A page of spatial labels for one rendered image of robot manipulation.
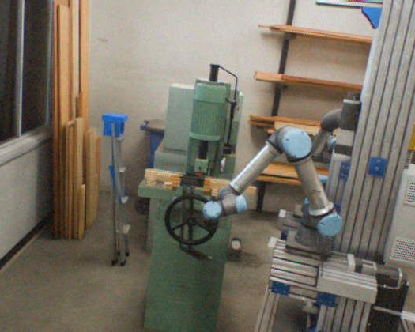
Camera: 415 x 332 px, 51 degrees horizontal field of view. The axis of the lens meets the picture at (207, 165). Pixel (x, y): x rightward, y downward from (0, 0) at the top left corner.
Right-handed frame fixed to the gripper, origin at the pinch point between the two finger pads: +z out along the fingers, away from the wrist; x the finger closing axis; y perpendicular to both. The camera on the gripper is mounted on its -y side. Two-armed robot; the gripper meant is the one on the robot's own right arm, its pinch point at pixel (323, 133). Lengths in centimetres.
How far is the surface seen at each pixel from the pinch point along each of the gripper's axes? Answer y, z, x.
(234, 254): 58, -79, -67
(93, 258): 102, 9, -174
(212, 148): 2, -50, -80
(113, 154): 16, 4, -153
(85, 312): 105, -64, -160
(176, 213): 35, -74, -100
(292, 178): 69, 137, 6
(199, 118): -19, -67, -87
